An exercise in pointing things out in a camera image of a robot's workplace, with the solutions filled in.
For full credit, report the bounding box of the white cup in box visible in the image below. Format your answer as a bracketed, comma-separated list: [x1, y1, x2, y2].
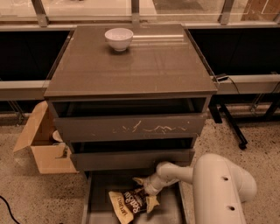
[52, 130, 63, 143]

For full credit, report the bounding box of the brown chip bag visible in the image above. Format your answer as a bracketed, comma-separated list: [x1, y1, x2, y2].
[108, 188, 149, 224]

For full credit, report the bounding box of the grey middle drawer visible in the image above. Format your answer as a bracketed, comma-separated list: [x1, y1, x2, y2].
[70, 137, 196, 172]

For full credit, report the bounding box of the open cardboard box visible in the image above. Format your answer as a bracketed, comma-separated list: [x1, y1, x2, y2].
[13, 101, 77, 174]

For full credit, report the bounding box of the black floor cable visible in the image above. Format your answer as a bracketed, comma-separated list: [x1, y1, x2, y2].
[0, 194, 21, 224]

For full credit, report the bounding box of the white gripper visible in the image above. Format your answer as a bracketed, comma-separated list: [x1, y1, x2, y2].
[133, 174, 164, 214]

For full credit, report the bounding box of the black wheeled stand leg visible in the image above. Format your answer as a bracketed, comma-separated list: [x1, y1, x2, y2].
[208, 96, 248, 151]

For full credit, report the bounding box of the black plug with cable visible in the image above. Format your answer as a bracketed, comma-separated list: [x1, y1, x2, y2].
[215, 73, 240, 95]

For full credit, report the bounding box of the grey top drawer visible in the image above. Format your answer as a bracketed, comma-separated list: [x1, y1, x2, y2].
[49, 99, 206, 143]

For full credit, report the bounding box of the grey drawer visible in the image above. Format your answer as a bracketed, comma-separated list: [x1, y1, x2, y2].
[49, 99, 206, 143]
[81, 168, 189, 224]
[70, 137, 196, 172]

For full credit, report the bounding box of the grey drawer cabinet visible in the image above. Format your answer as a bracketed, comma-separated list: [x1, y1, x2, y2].
[44, 24, 218, 179]

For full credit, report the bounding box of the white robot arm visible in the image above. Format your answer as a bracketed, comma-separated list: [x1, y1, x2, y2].
[135, 153, 257, 224]

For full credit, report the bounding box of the white ceramic bowl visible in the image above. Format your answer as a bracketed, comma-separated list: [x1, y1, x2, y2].
[104, 28, 134, 52]

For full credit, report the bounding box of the grey bottom drawer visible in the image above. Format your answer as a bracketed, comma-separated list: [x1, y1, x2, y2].
[81, 168, 189, 224]

